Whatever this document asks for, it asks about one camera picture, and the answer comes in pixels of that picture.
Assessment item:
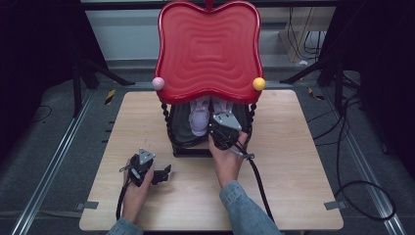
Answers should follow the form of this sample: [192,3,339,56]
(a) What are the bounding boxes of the person's right hand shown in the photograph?
[207,130,250,189]

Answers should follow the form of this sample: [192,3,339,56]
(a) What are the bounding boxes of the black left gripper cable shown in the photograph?
[115,164,140,222]

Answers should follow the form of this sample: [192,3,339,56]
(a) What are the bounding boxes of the red and black two-tier rack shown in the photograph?
[152,0,267,159]

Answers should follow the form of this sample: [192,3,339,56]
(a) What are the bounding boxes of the dark curtain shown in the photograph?
[321,0,415,177]
[0,0,109,158]

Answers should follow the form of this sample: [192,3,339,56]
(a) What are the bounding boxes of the black floor cable loop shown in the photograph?
[306,92,397,222]

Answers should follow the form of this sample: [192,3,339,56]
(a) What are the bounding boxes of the black tripod stand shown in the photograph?
[70,53,136,118]
[279,55,361,116]

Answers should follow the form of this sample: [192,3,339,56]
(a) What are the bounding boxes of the grey tape piece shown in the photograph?
[75,201,100,212]
[323,200,347,212]

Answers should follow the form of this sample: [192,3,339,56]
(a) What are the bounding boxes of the metal floor rail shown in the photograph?
[10,89,96,235]
[321,89,408,235]

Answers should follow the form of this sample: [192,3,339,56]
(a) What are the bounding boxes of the yellow black tape strip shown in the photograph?
[104,88,117,106]
[307,87,326,102]

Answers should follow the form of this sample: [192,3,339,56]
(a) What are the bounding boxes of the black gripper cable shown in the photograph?
[115,164,140,222]
[228,140,276,223]

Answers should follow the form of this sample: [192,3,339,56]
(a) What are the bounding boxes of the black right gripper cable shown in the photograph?
[228,140,276,223]

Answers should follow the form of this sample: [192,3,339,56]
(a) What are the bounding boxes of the person's left hand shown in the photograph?
[121,159,156,225]

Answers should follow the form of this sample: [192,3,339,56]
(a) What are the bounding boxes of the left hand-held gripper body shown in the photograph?
[127,147,157,188]

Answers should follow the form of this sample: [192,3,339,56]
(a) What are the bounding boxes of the hanging black cables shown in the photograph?
[287,6,327,63]

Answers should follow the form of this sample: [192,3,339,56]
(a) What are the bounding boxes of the thin black floor cable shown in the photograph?
[26,104,54,126]

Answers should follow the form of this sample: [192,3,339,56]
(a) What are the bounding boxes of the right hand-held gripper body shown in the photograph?
[207,111,244,152]

